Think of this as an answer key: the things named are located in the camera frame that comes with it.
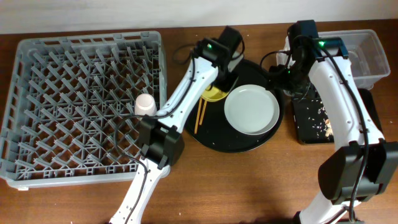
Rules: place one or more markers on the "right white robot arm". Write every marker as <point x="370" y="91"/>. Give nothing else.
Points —
<point x="364" y="162"/>

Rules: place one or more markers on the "white round plate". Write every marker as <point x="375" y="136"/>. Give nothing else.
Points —
<point x="251" y="109"/>

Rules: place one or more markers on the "pink plastic cup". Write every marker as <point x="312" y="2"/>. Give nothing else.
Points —
<point x="145" y="105"/>

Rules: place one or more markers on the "right wooden chopstick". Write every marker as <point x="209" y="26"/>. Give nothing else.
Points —
<point x="202" y="114"/>

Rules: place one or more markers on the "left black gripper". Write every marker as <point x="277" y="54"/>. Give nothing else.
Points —
<point x="226" y="81"/>

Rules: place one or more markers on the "yellow bowl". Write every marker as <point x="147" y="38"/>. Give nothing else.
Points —
<point x="213" y="94"/>

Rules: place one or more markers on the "black rectangular waste tray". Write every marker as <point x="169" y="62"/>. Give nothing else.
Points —
<point x="305" y="134"/>

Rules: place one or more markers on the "round black serving tray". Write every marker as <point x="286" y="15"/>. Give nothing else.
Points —
<point x="215" y="131"/>

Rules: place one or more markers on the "clear plastic waste bin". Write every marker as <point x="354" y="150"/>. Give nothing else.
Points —
<point x="366" y="63"/>

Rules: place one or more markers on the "grey plastic dishwasher rack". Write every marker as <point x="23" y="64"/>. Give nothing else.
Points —
<point x="65" y="120"/>

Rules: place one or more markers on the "left wooden chopstick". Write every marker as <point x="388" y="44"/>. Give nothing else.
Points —
<point x="198" y="116"/>

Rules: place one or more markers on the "food scraps and rice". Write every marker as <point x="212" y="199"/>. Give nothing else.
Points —
<point x="318" y="119"/>

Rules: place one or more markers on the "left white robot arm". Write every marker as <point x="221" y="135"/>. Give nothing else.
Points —
<point x="212" y="62"/>

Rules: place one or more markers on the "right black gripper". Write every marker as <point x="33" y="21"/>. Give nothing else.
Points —
<point x="277" y="78"/>

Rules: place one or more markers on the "wooden chopstick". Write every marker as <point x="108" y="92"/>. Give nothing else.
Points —
<point x="202" y="114"/>
<point x="198" y="116"/>

